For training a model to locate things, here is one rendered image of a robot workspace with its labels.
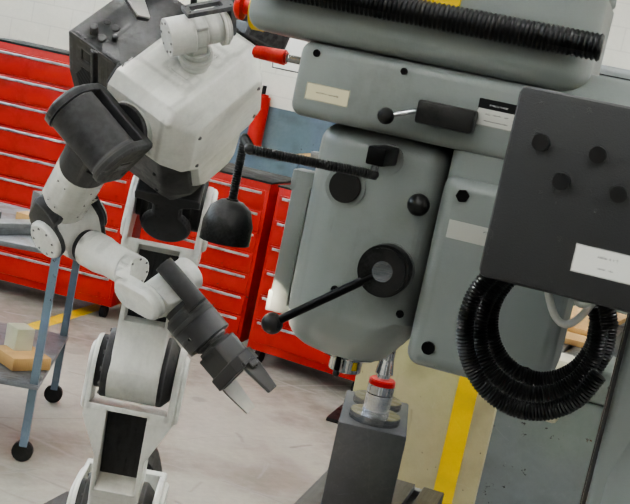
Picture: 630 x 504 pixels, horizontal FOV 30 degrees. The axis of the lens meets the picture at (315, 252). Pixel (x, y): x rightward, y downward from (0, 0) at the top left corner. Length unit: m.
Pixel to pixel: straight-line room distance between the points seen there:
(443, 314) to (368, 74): 0.33
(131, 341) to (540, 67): 1.18
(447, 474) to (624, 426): 2.06
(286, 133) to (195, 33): 9.12
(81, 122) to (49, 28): 10.13
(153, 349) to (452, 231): 1.00
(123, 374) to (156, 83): 0.63
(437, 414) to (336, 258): 1.94
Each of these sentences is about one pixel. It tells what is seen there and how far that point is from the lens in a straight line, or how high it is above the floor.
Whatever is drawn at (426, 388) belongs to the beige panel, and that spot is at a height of 0.85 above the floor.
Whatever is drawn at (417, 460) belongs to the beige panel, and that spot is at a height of 0.63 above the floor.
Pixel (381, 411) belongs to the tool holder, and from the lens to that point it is 2.11.
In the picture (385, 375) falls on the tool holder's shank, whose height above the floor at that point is 1.20.
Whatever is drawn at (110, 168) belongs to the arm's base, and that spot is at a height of 1.46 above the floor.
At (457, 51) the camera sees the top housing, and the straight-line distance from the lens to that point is 1.55.
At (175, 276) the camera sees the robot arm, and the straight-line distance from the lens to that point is 2.10.
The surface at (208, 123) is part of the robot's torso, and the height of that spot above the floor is 1.56.
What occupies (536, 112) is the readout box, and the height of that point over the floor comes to 1.70.
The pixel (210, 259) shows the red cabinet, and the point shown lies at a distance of 6.73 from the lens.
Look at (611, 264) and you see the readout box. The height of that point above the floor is 1.56.
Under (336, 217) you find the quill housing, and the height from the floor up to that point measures 1.51.
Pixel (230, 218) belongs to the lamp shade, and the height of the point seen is 1.47.
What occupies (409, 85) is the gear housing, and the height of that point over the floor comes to 1.70.
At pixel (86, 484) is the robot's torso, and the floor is 0.74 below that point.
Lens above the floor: 1.71
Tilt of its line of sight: 9 degrees down
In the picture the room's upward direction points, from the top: 12 degrees clockwise
